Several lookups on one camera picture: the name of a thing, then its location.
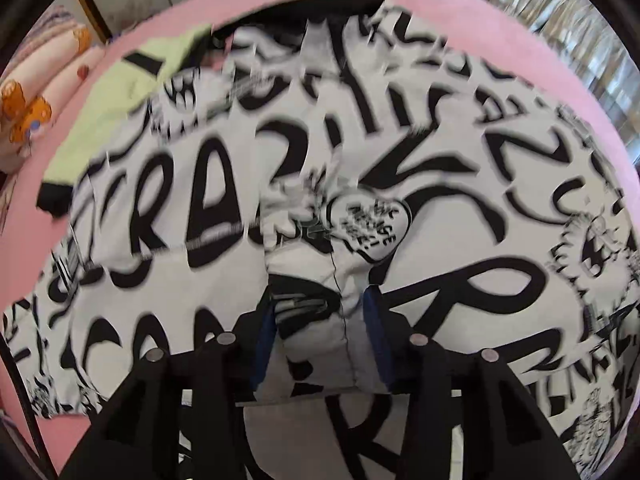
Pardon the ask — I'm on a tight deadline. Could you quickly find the black white graffiti shirt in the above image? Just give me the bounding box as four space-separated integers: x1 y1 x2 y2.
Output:
2 0 640 480

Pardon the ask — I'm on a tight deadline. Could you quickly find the folded pink bear quilt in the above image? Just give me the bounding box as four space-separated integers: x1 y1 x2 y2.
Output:
1 6 105 174

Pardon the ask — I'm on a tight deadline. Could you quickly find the pink bed sheet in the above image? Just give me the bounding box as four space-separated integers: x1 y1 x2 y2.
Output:
0 0 640 480

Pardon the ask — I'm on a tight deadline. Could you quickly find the lace covered furniture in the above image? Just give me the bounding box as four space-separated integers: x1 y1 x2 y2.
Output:
487 0 639 164

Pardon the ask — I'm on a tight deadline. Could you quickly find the black cable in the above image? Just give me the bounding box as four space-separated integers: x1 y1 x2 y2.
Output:
0 336 59 480

